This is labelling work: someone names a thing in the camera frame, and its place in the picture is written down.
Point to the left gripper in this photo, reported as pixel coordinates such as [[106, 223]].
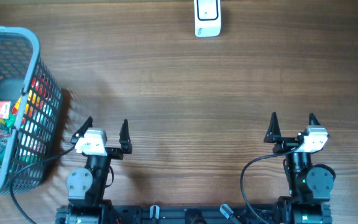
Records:
[[117, 152]]

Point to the grey plastic mesh basket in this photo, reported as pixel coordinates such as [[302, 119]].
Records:
[[24, 75]]

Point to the white barcode scanner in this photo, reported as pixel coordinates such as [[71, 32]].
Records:
[[208, 21]]

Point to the red sauce bottle green cap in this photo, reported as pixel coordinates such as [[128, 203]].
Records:
[[13, 114]]

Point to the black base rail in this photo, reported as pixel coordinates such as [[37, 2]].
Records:
[[259, 213]]

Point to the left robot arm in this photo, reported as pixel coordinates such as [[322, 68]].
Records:
[[86, 185]]

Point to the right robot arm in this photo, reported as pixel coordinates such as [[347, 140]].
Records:
[[310, 185]]

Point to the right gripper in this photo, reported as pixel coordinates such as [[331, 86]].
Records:
[[273, 135]]

